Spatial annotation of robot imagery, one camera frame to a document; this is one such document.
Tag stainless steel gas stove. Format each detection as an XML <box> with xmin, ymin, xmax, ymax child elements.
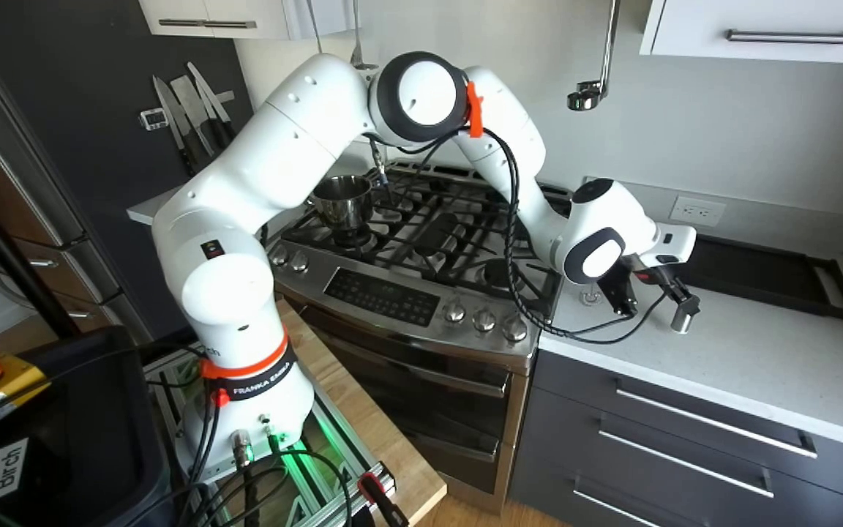
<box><xmin>269</xmin><ymin>162</ymin><xmax>560</xmax><ymax>510</ymax></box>

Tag black controller box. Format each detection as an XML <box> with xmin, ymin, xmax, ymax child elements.
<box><xmin>0</xmin><ymin>329</ymin><xmax>175</xmax><ymax>527</ymax></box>

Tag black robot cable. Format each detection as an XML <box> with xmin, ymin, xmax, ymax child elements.
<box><xmin>419</xmin><ymin>125</ymin><xmax>673</xmax><ymax>348</ymax></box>

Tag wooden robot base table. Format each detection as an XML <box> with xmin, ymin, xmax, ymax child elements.
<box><xmin>141</xmin><ymin>296</ymin><xmax>450</xmax><ymax>527</ymax></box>

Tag small silver cylindrical container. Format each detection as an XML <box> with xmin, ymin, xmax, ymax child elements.
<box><xmin>670</xmin><ymin>305</ymin><xmax>700</xmax><ymax>335</ymax></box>

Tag black griddle tray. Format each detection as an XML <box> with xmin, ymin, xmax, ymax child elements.
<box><xmin>679</xmin><ymin>238</ymin><xmax>843</xmax><ymax>318</ymax></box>

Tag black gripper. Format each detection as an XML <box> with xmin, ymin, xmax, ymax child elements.
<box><xmin>598</xmin><ymin>261</ymin><xmax>700</xmax><ymax>317</ymax></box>

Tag dark grey drawer cabinet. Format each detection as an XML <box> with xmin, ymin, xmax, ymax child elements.
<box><xmin>513</xmin><ymin>352</ymin><xmax>843</xmax><ymax>527</ymax></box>

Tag white upper cabinet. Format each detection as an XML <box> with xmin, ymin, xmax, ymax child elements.
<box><xmin>642</xmin><ymin>0</ymin><xmax>843</xmax><ymax>65</ymax></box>

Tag stainless steel pot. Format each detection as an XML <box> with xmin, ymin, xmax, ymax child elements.
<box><xmin>310</xmin><ymin>176</ymin><xmax>371</xmax><ymax>234</ymax></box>

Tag hanging metal ladle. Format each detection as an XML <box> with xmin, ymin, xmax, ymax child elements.
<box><xmin>564</xmin><ymin>0</ymin><xmax>626</xmax><ymax>114</ymax></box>

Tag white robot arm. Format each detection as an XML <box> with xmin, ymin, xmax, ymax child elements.
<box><xmin>152</xmin><ymin>51</ymin><xmax>698</xmax><ymax>458</ymax></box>

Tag white wall outlet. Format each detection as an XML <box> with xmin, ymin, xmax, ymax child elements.
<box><xmin>670</xmin><ymin>197</ymin><xmax>727</xmax><ymax>225</ymax></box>

